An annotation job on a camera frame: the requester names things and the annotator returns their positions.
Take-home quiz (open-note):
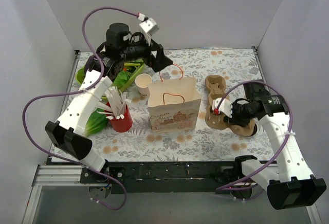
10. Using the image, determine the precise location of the white paper coffee cup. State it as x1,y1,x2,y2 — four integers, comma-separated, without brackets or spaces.
135,73,152,97

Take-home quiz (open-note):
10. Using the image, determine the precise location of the single brown pulp carrier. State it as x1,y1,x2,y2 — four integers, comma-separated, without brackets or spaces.
205,104,258,137

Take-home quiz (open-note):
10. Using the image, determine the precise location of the kraft paper takeout bag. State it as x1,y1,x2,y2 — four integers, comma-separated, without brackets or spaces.
148,70,202,134

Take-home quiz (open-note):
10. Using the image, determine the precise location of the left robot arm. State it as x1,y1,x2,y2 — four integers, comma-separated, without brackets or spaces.
45,18,173,183

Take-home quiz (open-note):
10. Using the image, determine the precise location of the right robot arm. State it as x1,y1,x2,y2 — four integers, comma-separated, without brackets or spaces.
212,81,326,210

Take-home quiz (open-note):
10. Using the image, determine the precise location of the green vegetable tray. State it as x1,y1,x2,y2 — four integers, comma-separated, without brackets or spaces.
76,59,151,100

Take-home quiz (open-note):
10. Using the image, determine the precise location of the brown pulp cup carrier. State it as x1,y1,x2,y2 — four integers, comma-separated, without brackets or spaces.
205,75,226,105

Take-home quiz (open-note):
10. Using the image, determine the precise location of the floral patterned table mat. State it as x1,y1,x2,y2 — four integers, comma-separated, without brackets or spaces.
90,48,273,162

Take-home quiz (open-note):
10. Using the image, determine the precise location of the red cup holder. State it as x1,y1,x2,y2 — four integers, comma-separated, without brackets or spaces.
106,105,133,133

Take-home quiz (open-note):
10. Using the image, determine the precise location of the green toy lettuce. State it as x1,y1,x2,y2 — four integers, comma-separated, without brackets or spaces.
84,108,108,137

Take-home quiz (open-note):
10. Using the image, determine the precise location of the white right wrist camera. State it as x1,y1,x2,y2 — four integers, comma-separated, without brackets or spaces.
212,98,233,118

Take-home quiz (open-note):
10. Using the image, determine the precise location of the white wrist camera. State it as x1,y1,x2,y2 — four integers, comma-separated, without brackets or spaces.
139,17,159,46
212,98,233,118

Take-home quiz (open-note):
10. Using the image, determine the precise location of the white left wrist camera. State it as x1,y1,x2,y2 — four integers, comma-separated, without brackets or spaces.
139,17,159,46

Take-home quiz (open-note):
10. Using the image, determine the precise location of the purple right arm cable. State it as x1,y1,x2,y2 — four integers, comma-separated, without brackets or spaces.
214,80,295,201

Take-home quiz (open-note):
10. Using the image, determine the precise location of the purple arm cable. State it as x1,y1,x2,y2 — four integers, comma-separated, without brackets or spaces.
214,80,295,201
22,7,143,211

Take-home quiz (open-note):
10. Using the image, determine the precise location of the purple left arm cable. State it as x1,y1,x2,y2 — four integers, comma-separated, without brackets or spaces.
22,7,143,211

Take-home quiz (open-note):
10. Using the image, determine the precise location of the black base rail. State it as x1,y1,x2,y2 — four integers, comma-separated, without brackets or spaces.
79,161,265,195

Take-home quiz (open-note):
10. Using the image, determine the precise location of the aluminium frame rail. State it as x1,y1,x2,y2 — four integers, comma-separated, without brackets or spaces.
32,164,85,186

